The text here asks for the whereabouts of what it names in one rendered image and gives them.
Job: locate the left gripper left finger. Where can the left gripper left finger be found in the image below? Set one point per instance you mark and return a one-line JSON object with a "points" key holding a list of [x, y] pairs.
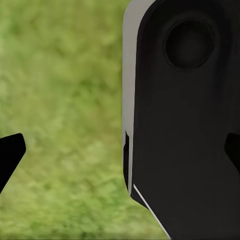
{"points": [[12, 149]]}

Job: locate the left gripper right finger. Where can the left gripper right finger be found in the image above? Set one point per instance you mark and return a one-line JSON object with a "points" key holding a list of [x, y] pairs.
{"points": [[232, 149]]}

